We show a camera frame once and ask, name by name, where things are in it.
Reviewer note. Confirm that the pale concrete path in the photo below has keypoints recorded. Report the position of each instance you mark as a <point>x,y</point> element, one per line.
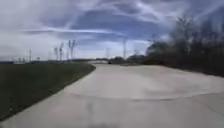
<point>133,96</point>

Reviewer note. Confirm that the green grass field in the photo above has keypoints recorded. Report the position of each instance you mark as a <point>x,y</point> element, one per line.
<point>30,81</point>

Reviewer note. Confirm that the row of bare trees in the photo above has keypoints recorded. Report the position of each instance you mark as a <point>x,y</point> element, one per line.
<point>193,50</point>

